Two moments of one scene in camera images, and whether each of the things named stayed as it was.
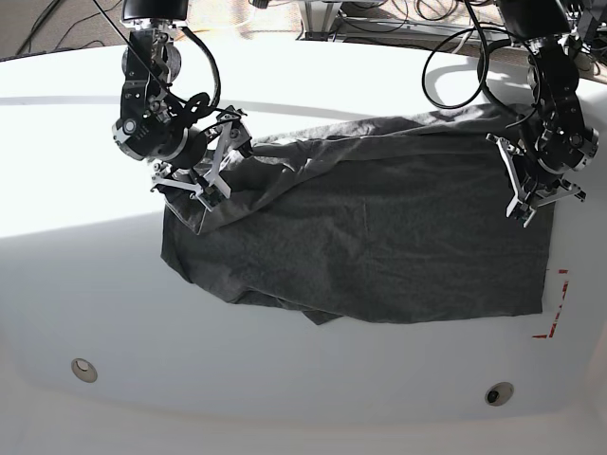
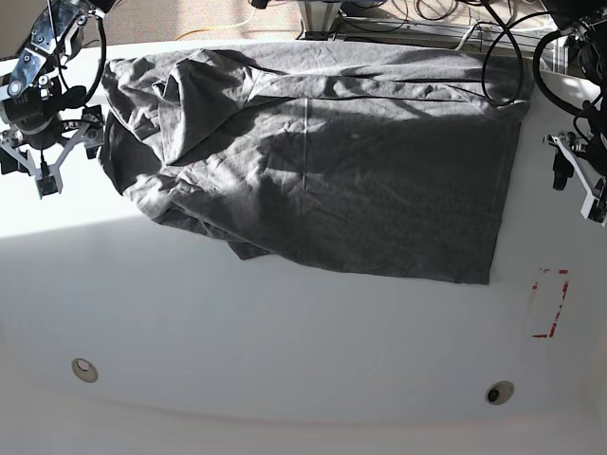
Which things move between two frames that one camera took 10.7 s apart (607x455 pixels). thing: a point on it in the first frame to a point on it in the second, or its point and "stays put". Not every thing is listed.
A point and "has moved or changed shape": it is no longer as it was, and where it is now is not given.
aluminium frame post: [318, 16] stays put
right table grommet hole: [499, 393] stays put
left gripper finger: [243, 141] to [94, 140]
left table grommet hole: [83, 370] stays put
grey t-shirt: [399, 219] has moved or changed shape
